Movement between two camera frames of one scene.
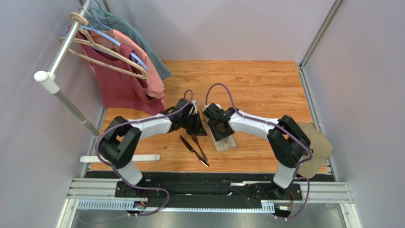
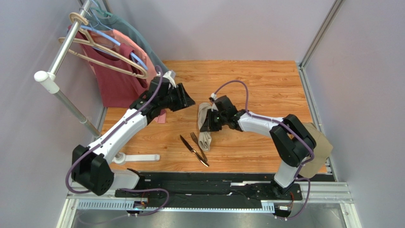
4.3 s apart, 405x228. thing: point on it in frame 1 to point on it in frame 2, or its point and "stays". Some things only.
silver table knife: [199, 157] stays
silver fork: [195, 138] stays
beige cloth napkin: [227, 143] to [205, 137]
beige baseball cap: [323, 148] stays
